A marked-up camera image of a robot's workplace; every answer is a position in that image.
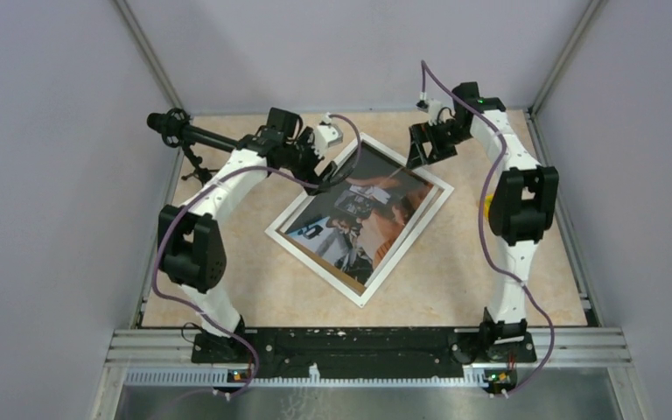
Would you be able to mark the white wooden picture frame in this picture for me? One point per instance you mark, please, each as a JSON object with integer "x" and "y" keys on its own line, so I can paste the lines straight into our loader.
{"x": 355, "y": 234}

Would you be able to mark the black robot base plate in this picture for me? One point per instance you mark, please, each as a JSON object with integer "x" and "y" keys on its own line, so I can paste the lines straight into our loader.
{"x": 359, "y": 353}

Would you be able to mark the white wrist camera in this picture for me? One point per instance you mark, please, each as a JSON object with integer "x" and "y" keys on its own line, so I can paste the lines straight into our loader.
{"x": 434, "y": 109}
{"x": 326, "y": 135}

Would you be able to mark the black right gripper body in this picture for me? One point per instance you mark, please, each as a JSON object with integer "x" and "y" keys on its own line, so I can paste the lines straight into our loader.
{"x": 444, "y": 137}

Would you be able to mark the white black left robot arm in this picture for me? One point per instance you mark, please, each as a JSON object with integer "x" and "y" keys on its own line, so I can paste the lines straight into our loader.
{"x": 190, "y": 249}

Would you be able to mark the aluminium front rail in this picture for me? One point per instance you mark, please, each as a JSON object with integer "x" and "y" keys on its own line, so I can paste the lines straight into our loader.
{"x": 162, "y": 356}

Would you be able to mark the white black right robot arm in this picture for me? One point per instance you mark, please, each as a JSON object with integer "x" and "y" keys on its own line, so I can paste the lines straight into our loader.
{"x": 519, "y": 196}

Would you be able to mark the black microphone orange tip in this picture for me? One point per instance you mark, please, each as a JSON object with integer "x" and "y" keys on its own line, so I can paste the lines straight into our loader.
{"x": 177, "y": 131}

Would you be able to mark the yellow green toy window block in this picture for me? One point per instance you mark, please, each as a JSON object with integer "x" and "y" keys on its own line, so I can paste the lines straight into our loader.
{"x": 486, "y": 204}

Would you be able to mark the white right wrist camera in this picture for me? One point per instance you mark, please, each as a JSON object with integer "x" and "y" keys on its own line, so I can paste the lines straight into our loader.
{"x": 434, "y": 109}

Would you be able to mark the black tripod microphone stand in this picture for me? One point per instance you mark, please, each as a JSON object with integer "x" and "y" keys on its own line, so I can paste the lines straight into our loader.
{"x": 202, "y": 174}

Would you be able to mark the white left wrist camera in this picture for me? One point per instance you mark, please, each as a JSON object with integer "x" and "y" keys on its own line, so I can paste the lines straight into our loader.
{"x": 326, "y": 135}

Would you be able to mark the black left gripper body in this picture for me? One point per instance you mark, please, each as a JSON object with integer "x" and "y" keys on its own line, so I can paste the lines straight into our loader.
{"x": 295, "y": 156}

